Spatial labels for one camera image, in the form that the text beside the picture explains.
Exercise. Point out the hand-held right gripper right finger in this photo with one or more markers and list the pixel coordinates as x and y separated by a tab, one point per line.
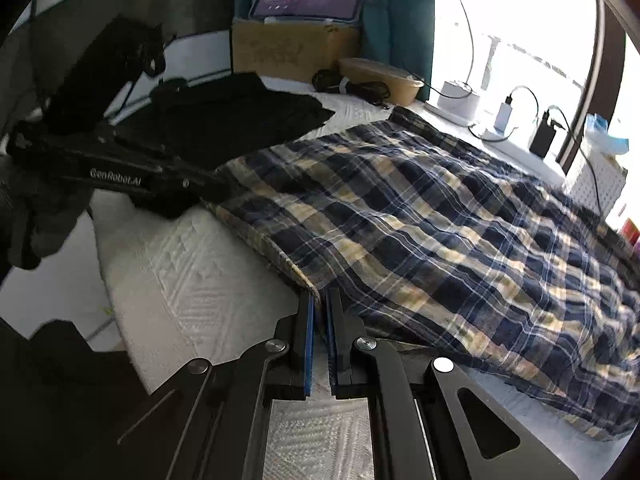
331	350

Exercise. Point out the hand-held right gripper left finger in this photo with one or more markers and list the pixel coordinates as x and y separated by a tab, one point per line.
307	350

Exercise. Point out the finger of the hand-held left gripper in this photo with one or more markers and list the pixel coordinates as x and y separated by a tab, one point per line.
205	187

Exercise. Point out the plaid pants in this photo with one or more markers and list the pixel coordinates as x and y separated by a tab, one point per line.
425	240

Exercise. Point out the person's left hand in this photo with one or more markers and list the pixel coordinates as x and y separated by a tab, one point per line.
45	215

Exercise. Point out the black folded cloth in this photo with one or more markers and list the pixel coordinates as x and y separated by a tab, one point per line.
225	110

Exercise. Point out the cardboard box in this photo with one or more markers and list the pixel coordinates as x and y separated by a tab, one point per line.
290	47

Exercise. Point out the beige lidded bowl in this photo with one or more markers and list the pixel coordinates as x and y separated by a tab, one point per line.
380	82

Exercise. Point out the white power strip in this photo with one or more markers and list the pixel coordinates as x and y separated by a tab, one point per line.
492	134

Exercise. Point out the white charger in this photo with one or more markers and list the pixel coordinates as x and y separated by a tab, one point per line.
502	115

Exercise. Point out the white perforated basket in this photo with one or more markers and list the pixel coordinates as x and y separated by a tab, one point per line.
580	180

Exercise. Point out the black charger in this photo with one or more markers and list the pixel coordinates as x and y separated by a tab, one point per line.
542	135

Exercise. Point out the orange jar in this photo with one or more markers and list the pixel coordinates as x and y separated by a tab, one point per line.
631	230

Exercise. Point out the blue face mask pack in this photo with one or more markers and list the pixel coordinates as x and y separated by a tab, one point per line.
607	137

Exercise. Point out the dark window post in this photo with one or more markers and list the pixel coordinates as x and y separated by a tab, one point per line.
597	50

